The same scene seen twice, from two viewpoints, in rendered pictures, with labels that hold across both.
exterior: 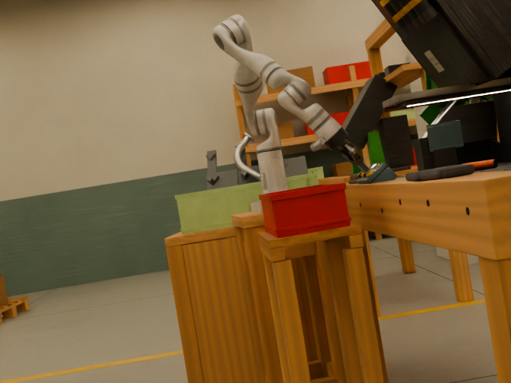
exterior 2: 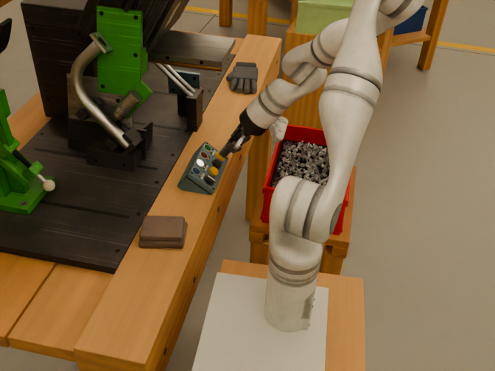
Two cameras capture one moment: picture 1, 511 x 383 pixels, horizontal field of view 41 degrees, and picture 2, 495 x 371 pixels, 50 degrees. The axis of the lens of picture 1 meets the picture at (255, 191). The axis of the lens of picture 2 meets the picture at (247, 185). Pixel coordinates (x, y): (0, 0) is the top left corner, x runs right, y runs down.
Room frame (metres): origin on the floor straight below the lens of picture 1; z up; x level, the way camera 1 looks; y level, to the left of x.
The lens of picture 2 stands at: (3.22, 0.01, 1.74)
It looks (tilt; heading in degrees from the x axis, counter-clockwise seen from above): 38 degrees down; 195
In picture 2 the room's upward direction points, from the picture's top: 3 degrees clockwise
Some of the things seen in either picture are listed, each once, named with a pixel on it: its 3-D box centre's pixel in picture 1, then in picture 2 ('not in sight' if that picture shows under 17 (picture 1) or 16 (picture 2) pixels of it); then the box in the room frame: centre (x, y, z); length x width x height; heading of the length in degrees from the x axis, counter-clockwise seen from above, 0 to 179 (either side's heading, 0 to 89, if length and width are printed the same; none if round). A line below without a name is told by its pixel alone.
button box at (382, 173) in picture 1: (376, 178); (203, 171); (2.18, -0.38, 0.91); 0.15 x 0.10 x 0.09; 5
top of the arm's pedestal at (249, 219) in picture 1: (279, 214); (284, 330); (2.53, -0.07, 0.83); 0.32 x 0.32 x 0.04; 8
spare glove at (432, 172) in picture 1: (442, 172); (241, 76); (1.64, -0.45, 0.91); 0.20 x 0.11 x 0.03; 14
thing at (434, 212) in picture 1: (403, 205); (216, 157); (1.99, -0.42, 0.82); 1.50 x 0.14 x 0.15; 5
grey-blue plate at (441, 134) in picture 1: (446, 147); (184, 93); (1.91, -0.54, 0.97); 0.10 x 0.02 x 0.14; 95
